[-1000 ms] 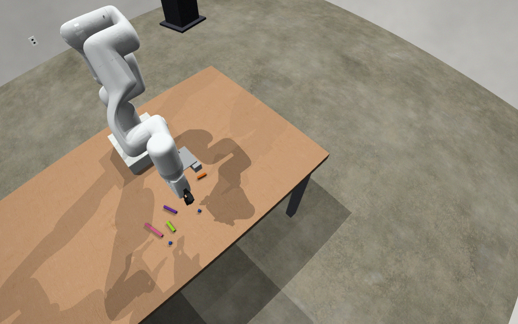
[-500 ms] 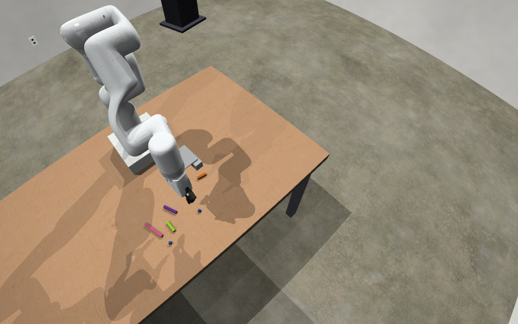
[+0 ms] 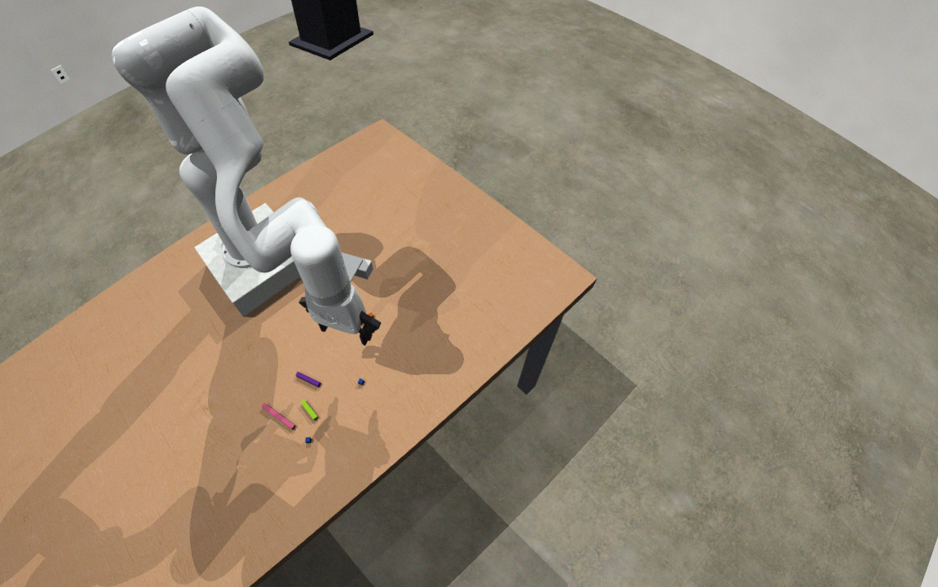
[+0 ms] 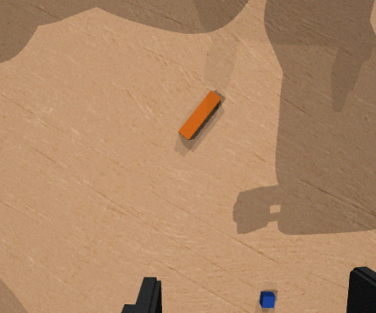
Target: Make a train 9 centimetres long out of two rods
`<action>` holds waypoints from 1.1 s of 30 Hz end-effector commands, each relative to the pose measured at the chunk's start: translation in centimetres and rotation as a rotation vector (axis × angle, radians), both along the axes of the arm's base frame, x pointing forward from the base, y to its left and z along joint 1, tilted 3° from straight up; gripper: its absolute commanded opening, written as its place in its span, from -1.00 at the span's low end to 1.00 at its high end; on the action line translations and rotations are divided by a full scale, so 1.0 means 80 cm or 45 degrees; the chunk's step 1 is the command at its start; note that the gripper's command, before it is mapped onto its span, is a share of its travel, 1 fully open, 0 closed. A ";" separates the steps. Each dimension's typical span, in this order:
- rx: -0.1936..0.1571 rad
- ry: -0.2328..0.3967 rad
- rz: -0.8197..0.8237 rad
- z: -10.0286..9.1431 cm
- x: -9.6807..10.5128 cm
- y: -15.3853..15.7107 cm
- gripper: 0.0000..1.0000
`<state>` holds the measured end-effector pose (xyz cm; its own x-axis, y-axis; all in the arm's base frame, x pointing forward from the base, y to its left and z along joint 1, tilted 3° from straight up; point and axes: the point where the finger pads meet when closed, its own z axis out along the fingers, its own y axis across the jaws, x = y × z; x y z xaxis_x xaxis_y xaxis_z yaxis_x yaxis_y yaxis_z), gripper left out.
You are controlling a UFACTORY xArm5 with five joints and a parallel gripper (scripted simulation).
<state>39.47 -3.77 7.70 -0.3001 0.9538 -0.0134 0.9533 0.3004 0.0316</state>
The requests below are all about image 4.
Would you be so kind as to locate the small blue cube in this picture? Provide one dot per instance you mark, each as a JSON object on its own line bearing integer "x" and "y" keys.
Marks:
{"x": 267, "y": 299}

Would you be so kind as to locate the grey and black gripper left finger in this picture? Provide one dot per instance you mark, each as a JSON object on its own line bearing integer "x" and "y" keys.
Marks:
{"x": 149, "y": 298}

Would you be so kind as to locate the orange rod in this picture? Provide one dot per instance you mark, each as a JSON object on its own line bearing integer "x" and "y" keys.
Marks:
{"x": 199, "y": 115}

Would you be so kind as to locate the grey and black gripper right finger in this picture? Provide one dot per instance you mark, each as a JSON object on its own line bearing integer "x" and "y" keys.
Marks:
{"x": 361, "y": 291}

